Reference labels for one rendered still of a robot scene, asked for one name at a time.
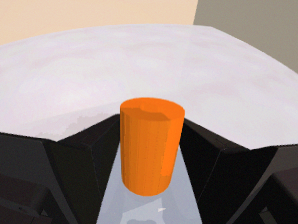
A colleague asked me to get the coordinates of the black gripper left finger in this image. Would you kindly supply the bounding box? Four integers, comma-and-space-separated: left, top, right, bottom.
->
0, 113, 120, 224

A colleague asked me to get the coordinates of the orange knob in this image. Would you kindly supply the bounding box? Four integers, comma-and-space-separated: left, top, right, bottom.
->
120, 97, 185, 196

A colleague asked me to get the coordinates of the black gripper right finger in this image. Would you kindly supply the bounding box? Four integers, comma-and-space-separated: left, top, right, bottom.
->
180, 119, 298, 224

